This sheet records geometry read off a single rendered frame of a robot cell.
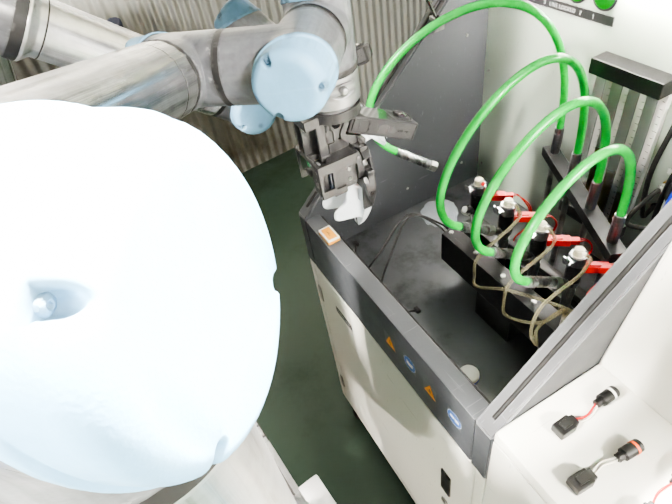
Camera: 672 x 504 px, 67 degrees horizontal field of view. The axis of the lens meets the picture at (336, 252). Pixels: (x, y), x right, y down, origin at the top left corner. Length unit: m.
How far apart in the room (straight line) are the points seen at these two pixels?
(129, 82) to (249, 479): 0.30
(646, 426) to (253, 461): 0.71
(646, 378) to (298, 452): 1.32
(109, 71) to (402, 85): 0.86
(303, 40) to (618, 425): 0.70
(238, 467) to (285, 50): 0.35
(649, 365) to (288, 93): 0.66
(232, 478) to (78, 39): 0.59
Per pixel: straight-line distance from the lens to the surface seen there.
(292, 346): 2.18
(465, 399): 0.91
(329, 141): 0.67
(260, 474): 0.30
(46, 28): 0.74
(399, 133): 0.72
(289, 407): 2.03
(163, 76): 0.47
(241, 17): 0.95
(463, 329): 1.13
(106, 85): 0.42
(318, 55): 0.49
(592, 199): 1.00
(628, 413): 0.91
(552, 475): 0.84
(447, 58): 1.27
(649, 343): 0.88
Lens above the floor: 1.74
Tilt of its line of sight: 44 degrees down
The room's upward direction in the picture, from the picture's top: 11 degrees counter-clockwise
